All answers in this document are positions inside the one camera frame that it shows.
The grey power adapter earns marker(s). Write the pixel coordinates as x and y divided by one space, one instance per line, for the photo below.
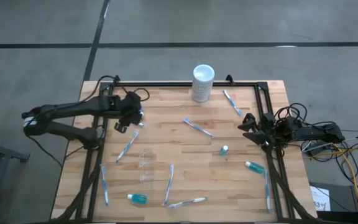
315 150

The white cylindrical canister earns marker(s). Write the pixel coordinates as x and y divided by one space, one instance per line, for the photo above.
203 87

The black metal cart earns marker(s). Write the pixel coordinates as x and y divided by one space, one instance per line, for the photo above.
11 153

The purple white wrapped toothbrush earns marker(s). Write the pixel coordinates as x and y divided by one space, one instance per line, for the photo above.
186 202

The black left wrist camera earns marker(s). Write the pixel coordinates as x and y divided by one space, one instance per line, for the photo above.
134 96

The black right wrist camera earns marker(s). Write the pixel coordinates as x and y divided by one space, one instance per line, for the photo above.
268 118

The blue white toothbrush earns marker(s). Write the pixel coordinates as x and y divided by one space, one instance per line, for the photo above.
104 185
168 185
232 102
267 191
197 127
141 125
127 146

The black floor box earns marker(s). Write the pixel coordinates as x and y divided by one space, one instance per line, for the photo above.
343 196

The black aluminium table frame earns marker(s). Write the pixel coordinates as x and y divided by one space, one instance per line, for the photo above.
166 84

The white paper sign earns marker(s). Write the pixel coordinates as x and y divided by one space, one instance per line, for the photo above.
320 197

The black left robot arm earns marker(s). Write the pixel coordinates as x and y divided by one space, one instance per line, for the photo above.
73 109

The clear acrylic organizer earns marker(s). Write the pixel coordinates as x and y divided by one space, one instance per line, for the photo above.
146 174

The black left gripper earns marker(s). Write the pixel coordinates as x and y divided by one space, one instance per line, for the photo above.
124 110

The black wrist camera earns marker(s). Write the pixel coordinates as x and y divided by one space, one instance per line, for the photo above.
134 96
268 118

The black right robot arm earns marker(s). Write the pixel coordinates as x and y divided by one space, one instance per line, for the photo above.
315 132

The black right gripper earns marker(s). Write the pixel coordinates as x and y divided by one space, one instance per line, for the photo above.
264 132

